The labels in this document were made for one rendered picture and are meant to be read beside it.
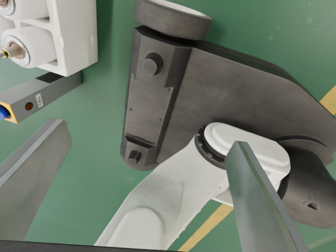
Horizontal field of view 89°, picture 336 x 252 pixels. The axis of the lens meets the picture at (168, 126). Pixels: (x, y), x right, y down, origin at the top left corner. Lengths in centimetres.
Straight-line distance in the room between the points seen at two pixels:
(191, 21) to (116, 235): 41
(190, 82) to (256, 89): 17
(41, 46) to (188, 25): 39
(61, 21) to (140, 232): 54
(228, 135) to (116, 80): 52
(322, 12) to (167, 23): 42
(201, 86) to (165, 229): 36
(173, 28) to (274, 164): 37
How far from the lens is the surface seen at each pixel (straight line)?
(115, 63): 75
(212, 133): 41
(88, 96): 90
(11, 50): 61
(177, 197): 30
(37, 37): 62
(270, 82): 50
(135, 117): 57
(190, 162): 38
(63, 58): 63
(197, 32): 46
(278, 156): 46
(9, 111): 68
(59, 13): 60
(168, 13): 43
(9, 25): 72
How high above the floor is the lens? 62
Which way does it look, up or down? 51 degrees down
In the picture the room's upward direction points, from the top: 158 degrees counter-clockwise
